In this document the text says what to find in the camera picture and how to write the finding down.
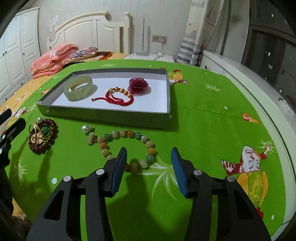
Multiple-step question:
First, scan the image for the gold ring ornament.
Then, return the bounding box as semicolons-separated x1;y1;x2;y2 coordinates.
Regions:
29;123;51;145

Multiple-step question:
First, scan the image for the dark red wooden bead bracelet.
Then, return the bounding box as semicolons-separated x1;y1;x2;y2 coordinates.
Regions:
28;118;59;156

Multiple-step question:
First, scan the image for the white pearl earring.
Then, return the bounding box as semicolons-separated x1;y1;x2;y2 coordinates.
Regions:
81;125;95;135

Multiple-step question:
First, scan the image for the multicolour jade bead bracelet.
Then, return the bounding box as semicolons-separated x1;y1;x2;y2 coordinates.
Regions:
86;129;158;173

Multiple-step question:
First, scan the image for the folded pink blanket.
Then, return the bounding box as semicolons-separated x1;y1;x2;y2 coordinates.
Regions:
30;44;78;79

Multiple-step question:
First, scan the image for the white wardrobe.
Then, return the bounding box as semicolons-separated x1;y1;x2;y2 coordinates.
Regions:
0;7;41;105

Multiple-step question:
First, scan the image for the pale green jade bangle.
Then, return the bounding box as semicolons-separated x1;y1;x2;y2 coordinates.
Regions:
64;75;93;101

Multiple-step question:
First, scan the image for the green cartoon print cloth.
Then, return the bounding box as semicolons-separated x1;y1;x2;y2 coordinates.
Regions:
6;60;287;240

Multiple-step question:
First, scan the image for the patterned blue red pillow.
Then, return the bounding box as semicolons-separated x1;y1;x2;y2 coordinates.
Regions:
67;47;98;62

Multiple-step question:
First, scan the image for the orange black folded cloth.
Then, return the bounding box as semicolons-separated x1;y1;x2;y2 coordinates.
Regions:
94;51;113;61

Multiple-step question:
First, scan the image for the white wooden headboard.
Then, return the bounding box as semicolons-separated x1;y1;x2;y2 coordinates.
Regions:
47;11;132;55

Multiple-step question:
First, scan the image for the dark red fabric rose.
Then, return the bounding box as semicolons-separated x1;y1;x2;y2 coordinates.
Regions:
128;77;149;94

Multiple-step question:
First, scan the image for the grey shallow cardboard tray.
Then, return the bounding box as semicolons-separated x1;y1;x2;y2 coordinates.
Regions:
37;68;171;129

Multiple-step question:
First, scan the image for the white lamp stand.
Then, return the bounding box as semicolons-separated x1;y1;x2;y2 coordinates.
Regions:
136;19;149;56

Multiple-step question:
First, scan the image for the white nightstand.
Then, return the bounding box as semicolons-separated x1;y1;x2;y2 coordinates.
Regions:
125;54;175;63

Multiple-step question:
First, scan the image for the sailboat print curtain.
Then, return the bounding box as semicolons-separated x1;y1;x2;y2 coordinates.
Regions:
177;0;230;66

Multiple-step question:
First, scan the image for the red cord gold bead bracelet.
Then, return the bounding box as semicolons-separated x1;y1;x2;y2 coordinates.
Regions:
91;86;135;107

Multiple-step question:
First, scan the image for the white wall notice paper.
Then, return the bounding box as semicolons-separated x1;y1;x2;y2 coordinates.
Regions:
49;15;59;33

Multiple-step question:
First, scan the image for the wall power socket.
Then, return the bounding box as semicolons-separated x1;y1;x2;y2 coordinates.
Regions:
152;35;167;44

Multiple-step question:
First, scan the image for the dark window frame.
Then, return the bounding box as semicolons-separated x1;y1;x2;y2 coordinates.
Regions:
241;1;295;109

